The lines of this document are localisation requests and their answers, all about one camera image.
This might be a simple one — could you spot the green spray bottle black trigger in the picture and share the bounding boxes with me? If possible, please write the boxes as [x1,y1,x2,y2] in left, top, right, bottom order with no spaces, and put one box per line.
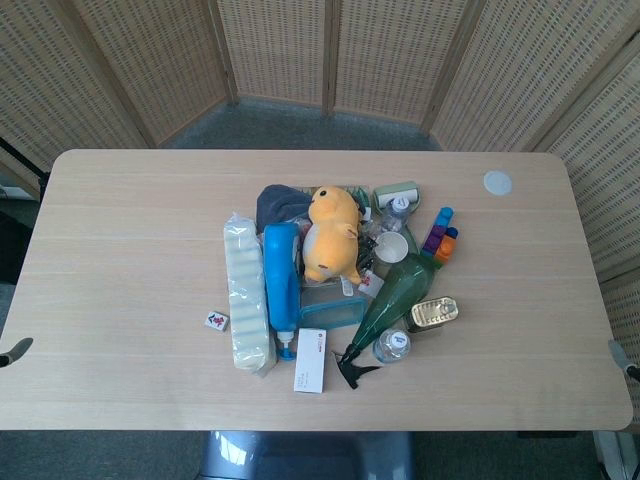
[331,252,437,392]

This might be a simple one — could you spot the gold tin can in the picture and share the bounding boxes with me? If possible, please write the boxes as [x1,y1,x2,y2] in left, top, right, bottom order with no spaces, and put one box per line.
[409,295,461,334]

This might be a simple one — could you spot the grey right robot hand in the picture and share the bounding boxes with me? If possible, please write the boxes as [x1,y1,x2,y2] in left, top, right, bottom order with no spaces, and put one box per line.
[606,338,640,382]

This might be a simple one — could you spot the white round table grommet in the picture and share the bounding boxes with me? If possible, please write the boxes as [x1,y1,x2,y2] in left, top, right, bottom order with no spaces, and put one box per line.
[482,169,514,198]

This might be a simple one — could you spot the clear container with teal rim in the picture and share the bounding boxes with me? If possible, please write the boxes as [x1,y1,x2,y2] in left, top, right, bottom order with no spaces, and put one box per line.
[299,288,368,332]

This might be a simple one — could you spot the blue pump bottle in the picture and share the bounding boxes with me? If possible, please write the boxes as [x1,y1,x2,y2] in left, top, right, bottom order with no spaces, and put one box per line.
[262,222,304,363]

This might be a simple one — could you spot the yellow sponge pack in plastic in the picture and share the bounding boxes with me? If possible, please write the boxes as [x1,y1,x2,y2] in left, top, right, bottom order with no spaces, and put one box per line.
[221,209,279,377]

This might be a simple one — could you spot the white cardboard box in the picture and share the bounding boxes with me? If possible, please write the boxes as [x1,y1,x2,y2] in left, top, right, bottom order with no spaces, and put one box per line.
[293,327,329,396]

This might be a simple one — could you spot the dark blue cloth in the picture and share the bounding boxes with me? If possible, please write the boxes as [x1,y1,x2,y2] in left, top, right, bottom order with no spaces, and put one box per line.
[255,184,315,234]

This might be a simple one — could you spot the yellow plush toy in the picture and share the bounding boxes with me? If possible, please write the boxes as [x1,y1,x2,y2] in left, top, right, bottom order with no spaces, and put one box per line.
[301,185,363,287]

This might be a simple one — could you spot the woven bamboo folding screen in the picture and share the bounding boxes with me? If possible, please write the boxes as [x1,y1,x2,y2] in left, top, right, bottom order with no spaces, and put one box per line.
[0,0,640,381]

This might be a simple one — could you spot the red white small packet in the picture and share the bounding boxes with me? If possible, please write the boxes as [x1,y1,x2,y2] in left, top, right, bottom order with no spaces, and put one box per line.
[357,271,384,297]

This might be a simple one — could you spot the white paper cup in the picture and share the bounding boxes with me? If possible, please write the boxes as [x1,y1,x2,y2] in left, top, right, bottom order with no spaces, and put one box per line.
[373,230,409,265]

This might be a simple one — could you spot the black stand leg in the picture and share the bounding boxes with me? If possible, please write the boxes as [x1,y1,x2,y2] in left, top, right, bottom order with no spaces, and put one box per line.
[0,136,52,199]

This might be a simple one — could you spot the black binder clips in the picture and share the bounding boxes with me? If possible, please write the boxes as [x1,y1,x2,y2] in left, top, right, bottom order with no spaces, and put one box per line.
[356,232,377,272]

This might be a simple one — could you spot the clear water bottle white cap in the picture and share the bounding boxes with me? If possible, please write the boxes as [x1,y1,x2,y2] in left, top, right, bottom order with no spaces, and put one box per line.
[381,196,417,234]

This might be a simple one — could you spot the white mahjong tile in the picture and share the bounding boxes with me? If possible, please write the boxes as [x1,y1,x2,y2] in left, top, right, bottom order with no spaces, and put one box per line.
[203,309,231,332]

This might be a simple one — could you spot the green white lint roller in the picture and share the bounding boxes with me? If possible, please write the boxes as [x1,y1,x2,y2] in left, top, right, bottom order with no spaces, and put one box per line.
[373,180,424,209]

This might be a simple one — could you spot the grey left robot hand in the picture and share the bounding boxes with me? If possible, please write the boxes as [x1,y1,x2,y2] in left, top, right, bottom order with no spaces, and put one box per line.
[0,337,35,369]

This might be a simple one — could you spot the colourful building block stack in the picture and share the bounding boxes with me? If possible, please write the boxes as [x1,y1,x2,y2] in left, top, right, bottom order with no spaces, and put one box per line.
[420,205,460,272]

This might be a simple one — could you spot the water bottle with blue liquid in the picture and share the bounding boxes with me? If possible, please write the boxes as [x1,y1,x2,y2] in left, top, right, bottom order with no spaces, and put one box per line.
[371,327,413,365]

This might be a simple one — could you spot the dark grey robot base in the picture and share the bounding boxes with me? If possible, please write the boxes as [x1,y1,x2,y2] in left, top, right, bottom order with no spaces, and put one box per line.
[198,430,417,480]

